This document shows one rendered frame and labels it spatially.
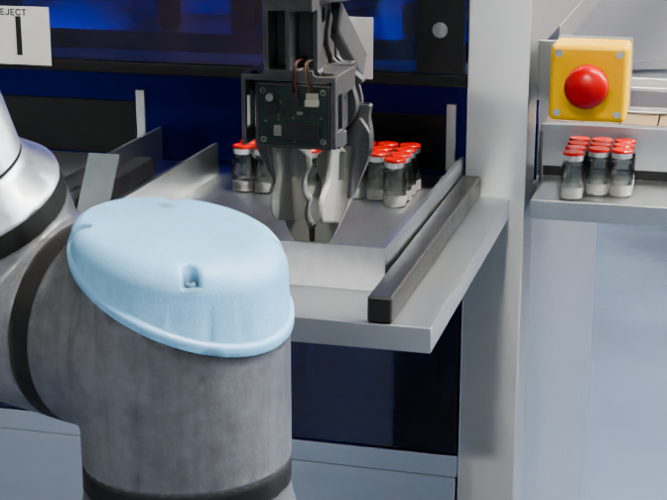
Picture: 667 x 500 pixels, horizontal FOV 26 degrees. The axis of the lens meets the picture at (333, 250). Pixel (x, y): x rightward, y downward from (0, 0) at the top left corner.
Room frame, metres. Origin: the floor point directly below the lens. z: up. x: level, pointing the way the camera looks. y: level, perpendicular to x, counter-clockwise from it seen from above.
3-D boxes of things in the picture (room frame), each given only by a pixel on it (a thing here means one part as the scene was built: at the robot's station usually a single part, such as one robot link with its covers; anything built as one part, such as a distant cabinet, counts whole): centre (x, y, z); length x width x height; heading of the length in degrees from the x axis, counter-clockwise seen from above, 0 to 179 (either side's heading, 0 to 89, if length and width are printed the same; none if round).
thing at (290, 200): (1.07, 0.04, 0.95); 0.06 x 0.03 x 0.09; 165
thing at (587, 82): (1.33, -0.23, 1.00); 0.04 x 0.04 x 0.04; 75
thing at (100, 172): (1.23, 0.23, 0.91); 0.14 x 0.03 x 0.06; 166
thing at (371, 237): (1.26, 0.04, 0.90); 0.34 x 0.26 x 0.04; 165
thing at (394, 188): (1.32, -0.06, 0.91); 0.02 x 0.02 x 0.05
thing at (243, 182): (1.36, 0.01, 0.91); 0.18 x 0.02 x 0.05; 75
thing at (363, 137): (1.08, -0.01, 1.00); 0.05 x 0.02 x 0.09; 75
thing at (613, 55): (1.37, -0.25, 1.00); 0.08 x 0.07 x 0.07; 165
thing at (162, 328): (0.74, 0.09, 0.96); 0.13 x 0.12 x 0.14; 56
